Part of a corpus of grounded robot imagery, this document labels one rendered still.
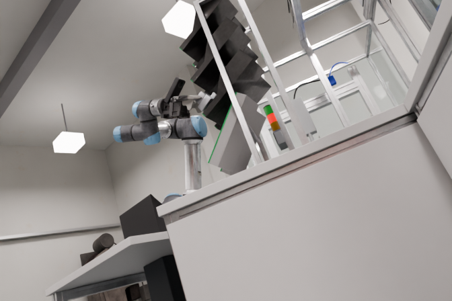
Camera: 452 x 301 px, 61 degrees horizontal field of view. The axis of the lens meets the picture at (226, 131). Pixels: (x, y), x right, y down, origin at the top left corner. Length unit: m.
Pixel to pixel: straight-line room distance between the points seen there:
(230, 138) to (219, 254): 0.48
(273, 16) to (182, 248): 6.41
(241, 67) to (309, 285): 0.80
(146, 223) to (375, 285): 1.14
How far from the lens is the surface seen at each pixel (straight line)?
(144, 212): 1.87
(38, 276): 9.00
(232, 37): 1.55
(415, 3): 1.08
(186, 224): 1.10
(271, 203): 1.04
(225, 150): 1.39
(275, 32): 7.14
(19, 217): 9.23
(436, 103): 0.91
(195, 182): 2.00
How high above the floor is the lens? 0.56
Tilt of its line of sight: 22 degrees up
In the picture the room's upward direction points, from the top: 20 degrees counter-clockwise
